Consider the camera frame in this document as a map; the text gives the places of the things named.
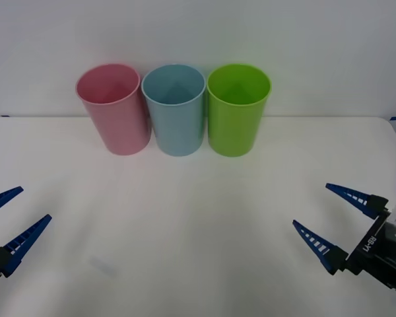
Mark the pink plastic bin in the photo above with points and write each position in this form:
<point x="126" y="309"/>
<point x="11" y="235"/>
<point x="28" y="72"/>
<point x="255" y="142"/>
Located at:
<point x="118" y="125"/>

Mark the pale blue plastic bin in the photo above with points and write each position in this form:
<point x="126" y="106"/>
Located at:
<point x="179" y="128"/>

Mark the green plastic bin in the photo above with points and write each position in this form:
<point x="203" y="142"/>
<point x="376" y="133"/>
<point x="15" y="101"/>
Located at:
<point x="234" y="128"/>

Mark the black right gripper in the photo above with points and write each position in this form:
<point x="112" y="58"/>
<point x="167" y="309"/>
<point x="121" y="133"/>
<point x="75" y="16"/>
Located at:
<point x="376" y="264"/>

